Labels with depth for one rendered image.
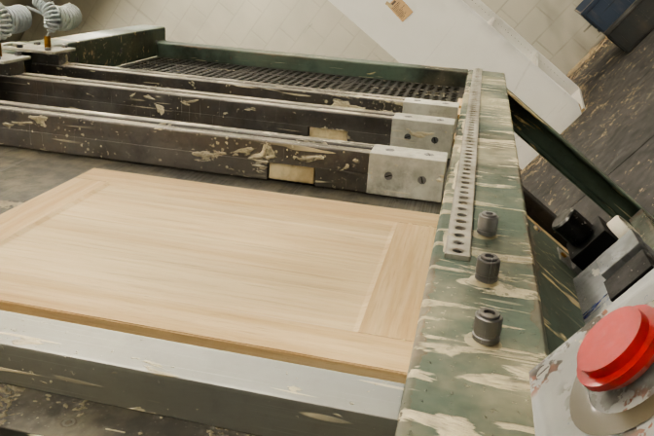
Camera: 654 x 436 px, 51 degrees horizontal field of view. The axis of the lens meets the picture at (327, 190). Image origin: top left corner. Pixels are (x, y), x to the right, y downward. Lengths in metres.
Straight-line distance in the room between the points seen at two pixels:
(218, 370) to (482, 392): 0.21
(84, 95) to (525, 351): 1.22
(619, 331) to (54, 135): 1.17
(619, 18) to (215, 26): 3.60
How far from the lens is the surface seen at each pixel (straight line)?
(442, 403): 0.56
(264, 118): 1.47
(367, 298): 0.77
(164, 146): 1.24
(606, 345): 0.29
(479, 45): 4.77
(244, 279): 0.79
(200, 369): 0.59
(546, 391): 0.34
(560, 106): 4.84
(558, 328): 0.74
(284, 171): 1.18
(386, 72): 2.36
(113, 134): 1.28
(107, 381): 0.62
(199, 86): 1.72
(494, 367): 0.62
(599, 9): 5.09
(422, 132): 1.41
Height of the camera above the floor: 1.07
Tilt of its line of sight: 2 degrees down
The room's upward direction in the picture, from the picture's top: 49 degrees counter-clockwise
